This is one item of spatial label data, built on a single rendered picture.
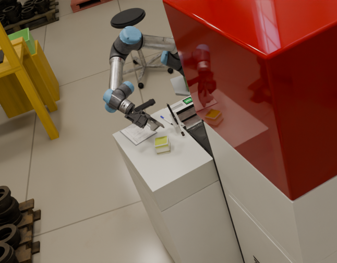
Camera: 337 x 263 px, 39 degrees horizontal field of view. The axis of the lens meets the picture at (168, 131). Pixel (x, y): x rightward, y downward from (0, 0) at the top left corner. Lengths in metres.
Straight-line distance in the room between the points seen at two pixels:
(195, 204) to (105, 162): 1.92
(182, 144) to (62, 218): 1.70
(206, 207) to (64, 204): 1.80
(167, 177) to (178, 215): 0.23
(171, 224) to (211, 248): 0.36
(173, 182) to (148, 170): 0.17
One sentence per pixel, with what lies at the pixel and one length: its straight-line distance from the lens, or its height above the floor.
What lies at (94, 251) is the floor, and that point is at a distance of 3.61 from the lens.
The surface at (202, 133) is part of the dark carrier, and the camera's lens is 2.71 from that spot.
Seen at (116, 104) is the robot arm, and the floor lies 1.26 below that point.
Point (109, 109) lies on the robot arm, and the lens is 2.71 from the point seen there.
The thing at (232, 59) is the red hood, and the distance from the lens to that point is 1.61.
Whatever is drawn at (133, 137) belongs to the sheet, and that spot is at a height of 0.97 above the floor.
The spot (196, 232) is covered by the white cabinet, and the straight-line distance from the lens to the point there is 2.66.
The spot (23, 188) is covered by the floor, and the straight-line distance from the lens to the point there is 4.53.
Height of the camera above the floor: 2.51
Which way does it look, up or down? 35 degrees down
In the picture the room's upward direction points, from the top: 19 degrees counter-clockwise
